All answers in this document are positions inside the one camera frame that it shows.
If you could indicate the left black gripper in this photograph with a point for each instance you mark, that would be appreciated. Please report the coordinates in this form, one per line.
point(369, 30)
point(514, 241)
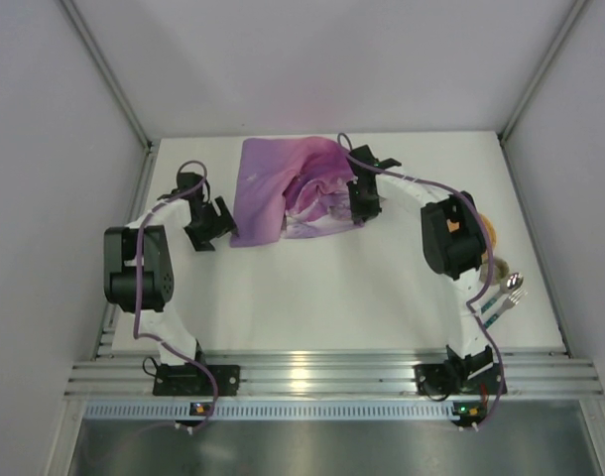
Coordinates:
point(212, 226)

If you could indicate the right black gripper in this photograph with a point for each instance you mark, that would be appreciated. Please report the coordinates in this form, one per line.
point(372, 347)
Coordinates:
point(363, 206)

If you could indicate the purple printed placemat cloth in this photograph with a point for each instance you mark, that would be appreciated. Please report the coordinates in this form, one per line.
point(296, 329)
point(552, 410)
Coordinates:
point(292, 189)

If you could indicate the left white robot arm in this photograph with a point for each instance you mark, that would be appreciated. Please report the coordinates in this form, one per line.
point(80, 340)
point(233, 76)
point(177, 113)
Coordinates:
point(138, 273)

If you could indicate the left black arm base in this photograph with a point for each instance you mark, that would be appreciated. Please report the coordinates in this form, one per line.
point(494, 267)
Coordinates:
point(188, 381)

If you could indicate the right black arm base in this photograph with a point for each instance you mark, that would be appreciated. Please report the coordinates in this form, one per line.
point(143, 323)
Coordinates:
point(438, 382)

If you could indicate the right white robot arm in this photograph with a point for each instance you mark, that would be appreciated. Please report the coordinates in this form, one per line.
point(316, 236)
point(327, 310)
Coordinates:
point(453, 236)

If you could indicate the round woven bamboo plate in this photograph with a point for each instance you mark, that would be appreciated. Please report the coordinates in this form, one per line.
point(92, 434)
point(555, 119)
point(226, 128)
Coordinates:
point(490, 230)

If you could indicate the speckled ceramic cup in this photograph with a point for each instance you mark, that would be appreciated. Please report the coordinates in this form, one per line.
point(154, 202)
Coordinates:
point(501, 270)

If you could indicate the spoon with teal handle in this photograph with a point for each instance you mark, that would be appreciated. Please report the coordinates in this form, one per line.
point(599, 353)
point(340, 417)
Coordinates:
point(507, 285)

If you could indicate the aluminium mounting rail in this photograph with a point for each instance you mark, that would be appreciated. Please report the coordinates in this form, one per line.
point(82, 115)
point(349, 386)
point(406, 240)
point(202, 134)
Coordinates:
point(317, 375)

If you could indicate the fork with teal handle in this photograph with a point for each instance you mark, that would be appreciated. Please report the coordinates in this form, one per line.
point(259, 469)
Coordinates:
point(510, 302)

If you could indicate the perforated grey cable duct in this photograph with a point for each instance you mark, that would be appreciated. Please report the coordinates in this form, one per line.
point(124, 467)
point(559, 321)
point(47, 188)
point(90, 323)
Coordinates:
point(284, 410)

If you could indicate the left aluminium frame post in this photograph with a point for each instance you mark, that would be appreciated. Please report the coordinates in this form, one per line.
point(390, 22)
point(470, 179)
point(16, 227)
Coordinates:
point(90, 44)

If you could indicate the aluminium frame post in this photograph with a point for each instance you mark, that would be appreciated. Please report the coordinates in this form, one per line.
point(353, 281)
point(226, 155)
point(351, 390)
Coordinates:
point(576, 11)
point(90, 44)

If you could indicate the right aluminium frame post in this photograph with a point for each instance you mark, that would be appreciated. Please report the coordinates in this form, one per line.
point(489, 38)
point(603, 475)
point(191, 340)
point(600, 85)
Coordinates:
point(576, 11)

